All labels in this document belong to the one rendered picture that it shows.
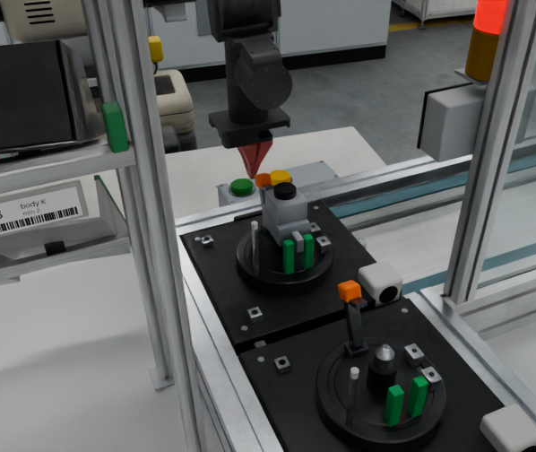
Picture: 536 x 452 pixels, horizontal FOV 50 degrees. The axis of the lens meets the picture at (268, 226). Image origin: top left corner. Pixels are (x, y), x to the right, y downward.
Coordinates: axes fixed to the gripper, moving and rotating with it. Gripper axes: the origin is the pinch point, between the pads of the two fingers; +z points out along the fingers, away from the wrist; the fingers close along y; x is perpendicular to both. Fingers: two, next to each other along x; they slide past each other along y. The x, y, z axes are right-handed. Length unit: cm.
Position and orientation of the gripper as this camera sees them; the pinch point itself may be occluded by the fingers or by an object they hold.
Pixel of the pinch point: (251, 172)
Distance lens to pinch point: 87.0
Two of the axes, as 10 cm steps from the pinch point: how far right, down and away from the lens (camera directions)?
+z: 0.2, 8.1, 5.9
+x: -3.8, -5.4, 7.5
